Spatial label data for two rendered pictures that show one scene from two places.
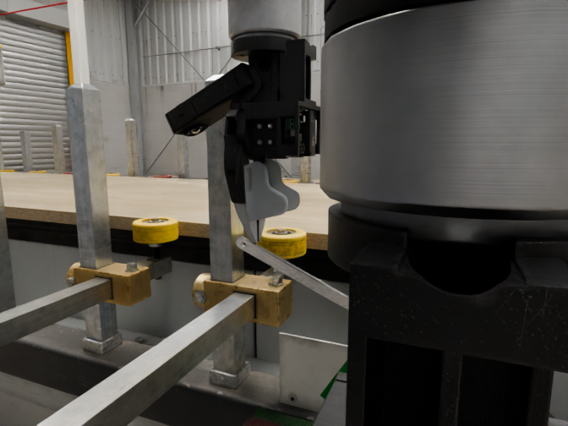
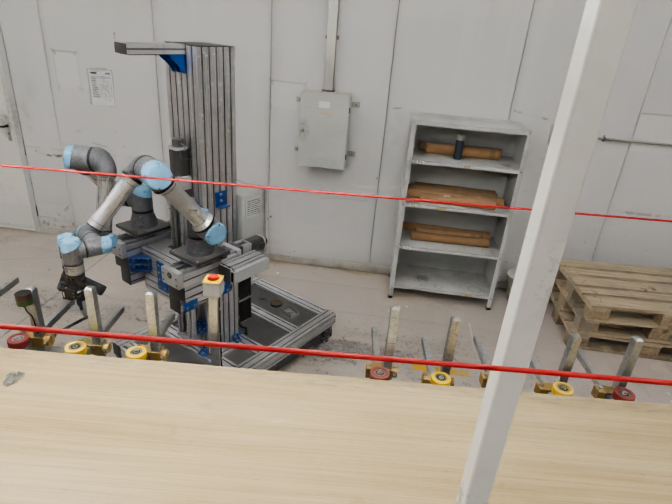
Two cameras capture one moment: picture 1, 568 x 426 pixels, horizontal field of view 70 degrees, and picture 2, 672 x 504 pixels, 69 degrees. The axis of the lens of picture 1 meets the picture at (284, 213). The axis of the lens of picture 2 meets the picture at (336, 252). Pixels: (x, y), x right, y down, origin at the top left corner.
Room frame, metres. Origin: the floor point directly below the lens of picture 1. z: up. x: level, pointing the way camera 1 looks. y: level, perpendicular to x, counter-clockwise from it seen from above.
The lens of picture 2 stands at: (2.52, 0.35, 2.19)
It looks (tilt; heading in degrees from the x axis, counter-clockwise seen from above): 25 degrees down; 158
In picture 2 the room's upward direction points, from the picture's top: 5 degrees clockwise
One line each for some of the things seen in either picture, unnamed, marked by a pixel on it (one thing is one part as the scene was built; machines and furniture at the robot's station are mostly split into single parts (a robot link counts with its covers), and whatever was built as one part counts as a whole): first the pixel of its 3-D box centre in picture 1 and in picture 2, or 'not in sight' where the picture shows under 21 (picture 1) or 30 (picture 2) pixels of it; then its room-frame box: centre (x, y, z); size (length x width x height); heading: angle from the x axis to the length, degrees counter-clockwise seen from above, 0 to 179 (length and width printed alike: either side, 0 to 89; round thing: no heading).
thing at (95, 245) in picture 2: not in sight; (96, 245); (0.40, 0.11, 1.24); 0.11 x 0.11 x 0.08; 20
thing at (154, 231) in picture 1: (156, 248); (137, 361); (0.73, 0.24, 0.85); 0.08 x 0.08 x 0.11
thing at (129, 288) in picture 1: (108, 281); (151, 353); (0.65, 0.29, 0.82); 0.13 x 0.06 x 0.05; 67
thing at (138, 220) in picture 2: not in sight; (143, 216); (-0.31, 0.30, 1.09); 0.15 x 0.15 x 0.10
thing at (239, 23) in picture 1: (265, 24); (74, 268); (0.45, 0.02, 1.17); 0.08 x 0.08 x 0.05
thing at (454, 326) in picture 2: not in sight; (446, 364); (1.13, 1.47, 0.90); 0.03 x 0.03 x 0.48; 67
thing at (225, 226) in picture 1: (226, 253); (97, 335); (0.56, 0.08, 0.89); 0.03 x 0.03 x 0.48; 67
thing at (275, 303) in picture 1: (242, 296); (94, 346); (0.55, 0.06, 0.83); 0.13 x 0.06 x 0.05; 67
